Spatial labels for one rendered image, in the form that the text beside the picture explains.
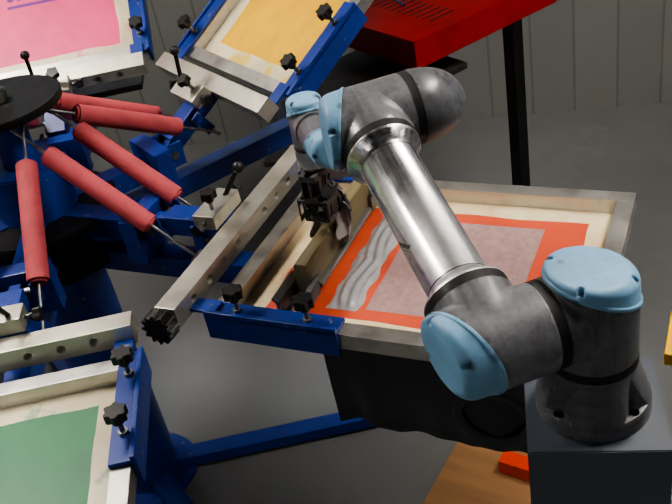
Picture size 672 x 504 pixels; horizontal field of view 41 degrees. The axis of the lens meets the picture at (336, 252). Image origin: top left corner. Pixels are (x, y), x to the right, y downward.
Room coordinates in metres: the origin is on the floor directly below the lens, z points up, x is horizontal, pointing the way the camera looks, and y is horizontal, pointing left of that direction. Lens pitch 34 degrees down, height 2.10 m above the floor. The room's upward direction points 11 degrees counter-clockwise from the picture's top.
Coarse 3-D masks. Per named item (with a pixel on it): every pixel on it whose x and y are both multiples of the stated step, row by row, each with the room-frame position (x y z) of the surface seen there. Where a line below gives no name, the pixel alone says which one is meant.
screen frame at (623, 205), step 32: (448, 192) 1.81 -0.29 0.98; (480, 192) 1.77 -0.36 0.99; (512, 192) 1.74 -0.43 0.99; (544, 192) 1.71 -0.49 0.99; (576, 192) 1.69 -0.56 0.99; (608, 192) 1.66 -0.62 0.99; (288, 224) 1.80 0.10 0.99; (256, 256) 1.69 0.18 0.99; (384, 352) 1.32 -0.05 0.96; (416, 352) 1.28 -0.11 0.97
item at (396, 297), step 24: (384, 264) 1.61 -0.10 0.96; (408, 264) 1.59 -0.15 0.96; (336, 288) 1.56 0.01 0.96; (384, 288) 1.52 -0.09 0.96; (408, 288) 1.51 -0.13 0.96; (312, 312) 1.49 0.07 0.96; (336, 312) 1.47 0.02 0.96; (360, 312) 1.46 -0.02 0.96; (384, 312) 1.44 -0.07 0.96; (408, 312) 1.43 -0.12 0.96
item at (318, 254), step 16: (352, 192) 1.76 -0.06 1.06; (368, 192) 1.82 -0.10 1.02; (352, 208) 1.73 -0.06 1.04; (336, 224) 1.65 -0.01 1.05; (352, 224) 1.72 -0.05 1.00; (320, 240) 1.59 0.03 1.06; (336, 240) 1.64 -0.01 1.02; (304, 256) 1.55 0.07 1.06; (320, 256) 1.57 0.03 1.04; (304, 272) 1.51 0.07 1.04; (320, 272) 1.56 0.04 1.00; (304, 288) 1.52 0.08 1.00
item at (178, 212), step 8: (176, 208) 1.89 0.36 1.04; (184, 208) 1.88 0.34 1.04; (192, 208) 1.87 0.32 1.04; (168, 216) 1.86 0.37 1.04; (176, 216) 1.85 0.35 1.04; (184, 216) 1.84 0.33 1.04; (168, 224) 1.85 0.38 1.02; (176, 224) 1.84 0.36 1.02; (184, 224) 1.83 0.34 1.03; (192, 224) 1.82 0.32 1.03; (168, 232) 1.86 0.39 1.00; (176, 232) 1.85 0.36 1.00; (184, 232) 1.83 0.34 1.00; (208, 232) 1.80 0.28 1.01; (216, 232) 1.79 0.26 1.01
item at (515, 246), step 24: (456, 216) 1.74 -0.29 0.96; (480, 216) 1.72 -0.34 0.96; (360, 240) 1.72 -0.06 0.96; (480, 240) 1.63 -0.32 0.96; (504, 240) 1.61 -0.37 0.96; (528, 240) 1.59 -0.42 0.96; (552, 240) 1.57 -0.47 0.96; (576, 240) 1.55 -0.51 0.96; (504, 264) 1.52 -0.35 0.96; (528, 264) 1.50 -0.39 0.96
